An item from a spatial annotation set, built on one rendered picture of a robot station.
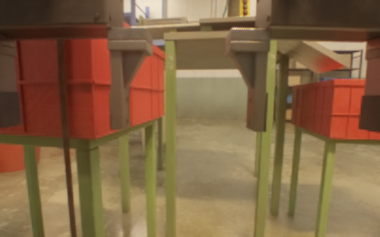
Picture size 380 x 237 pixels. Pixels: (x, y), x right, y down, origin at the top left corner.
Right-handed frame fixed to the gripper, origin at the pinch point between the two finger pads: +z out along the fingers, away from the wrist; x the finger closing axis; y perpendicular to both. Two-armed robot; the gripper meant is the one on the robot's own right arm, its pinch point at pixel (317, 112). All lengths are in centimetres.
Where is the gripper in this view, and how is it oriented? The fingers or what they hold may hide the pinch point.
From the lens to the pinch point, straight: 24.8
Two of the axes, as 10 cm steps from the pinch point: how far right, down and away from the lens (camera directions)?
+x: 10.0, 0.1, -0.1
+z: -0.1, 9.9, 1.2
